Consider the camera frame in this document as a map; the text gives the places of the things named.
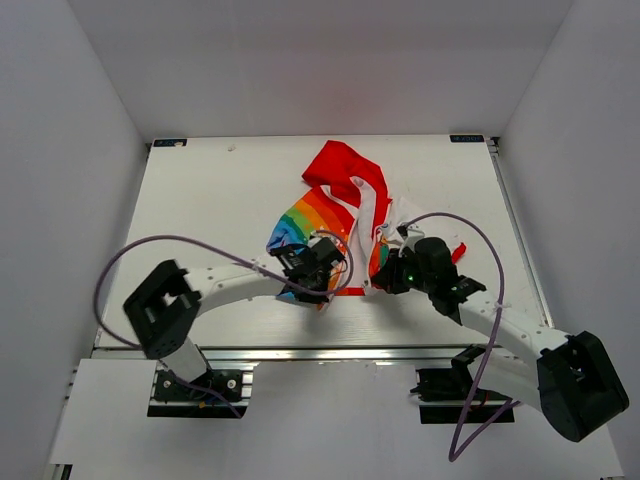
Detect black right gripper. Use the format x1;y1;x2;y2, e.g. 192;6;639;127
372;247;435;295

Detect rainbow red kids jacket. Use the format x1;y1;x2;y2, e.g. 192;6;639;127
264;139;469;311

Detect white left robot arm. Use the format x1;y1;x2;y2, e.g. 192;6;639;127
123;237;345;399

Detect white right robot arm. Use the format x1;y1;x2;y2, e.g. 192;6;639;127
371;237;630;442

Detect right blue corner label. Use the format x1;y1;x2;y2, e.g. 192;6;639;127
449;134;485;143

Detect blue corner label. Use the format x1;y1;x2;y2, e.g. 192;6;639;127
152;138;187;148
449;134;485;143

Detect left blue corner label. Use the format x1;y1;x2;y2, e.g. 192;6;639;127
152;138;187;148

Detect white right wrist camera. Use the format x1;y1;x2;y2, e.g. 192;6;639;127
397;224;425;252

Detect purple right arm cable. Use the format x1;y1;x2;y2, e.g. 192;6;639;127
399;212;521;462

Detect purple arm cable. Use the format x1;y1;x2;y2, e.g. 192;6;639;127
94;229;355;419
399;212;521;462

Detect aluminium front rail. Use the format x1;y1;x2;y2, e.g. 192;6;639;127
92;344;546;363

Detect aluminium rail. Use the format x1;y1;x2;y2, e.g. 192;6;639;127
92;344;546;363
486;137;555;327

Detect aluminium right side rail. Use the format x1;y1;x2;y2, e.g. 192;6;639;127
486;137;555;327

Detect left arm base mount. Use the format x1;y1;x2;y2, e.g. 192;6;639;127
147;361;257;420

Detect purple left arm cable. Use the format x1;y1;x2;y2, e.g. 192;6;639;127
94;229;355;419

